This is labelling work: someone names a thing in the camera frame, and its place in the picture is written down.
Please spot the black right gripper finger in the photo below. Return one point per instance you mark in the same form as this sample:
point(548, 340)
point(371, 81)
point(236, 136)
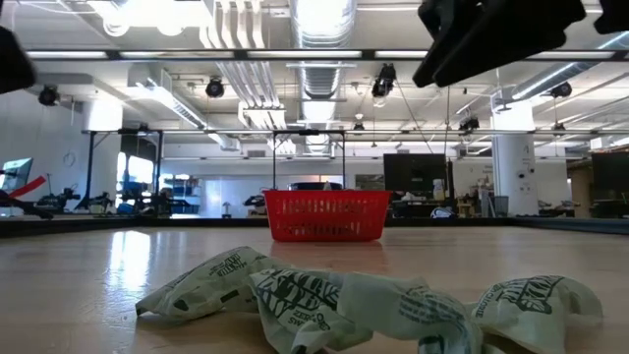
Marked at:
point(447, 24)
point(511, 34)

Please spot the green white sachet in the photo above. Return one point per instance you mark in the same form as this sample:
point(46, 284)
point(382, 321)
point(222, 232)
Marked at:
point(413, 310)
point(304, 305)
point(535, 305)
point(211, 285)

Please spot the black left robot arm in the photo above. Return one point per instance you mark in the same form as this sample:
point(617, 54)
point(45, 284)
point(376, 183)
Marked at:
point(12, 64)

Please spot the grey waste bin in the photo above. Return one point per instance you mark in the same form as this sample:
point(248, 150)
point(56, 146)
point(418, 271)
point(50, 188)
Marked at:
point(501, 206)

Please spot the black hanging spotlight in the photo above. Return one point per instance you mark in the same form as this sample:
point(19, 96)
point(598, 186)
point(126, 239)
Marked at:
point(48, 96)
point(383, 81)
point(214, 88)
point(561, 89)

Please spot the white round column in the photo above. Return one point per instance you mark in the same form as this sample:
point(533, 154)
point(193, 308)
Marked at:
point(513, 167)

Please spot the overhead light bar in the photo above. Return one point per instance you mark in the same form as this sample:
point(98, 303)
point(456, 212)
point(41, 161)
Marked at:
point(304, 54)

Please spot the black screen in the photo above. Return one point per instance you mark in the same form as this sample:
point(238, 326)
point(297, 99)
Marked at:
point(415, 172)

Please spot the white bottle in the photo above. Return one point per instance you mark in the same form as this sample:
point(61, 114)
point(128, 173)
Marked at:
point(439, 191)

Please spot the dark cabinet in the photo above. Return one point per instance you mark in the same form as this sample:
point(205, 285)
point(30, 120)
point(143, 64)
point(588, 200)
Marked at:
point(611, 182)

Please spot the red slotted plastic basket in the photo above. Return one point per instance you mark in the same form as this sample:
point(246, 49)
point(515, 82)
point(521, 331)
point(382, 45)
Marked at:
point(324, 196)

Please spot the red bar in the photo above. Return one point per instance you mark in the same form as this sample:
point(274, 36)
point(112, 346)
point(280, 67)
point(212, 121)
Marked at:
point(29, 186)

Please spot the tilted background monitor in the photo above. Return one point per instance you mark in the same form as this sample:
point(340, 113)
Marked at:
point(17, 174)

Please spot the silver ceiling duct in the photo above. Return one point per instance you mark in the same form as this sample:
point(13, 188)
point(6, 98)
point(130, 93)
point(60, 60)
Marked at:
point(322, 78)

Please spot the black background frame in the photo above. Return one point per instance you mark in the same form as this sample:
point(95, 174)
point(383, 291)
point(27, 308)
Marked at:
point(308, 132)
point(90, 167)

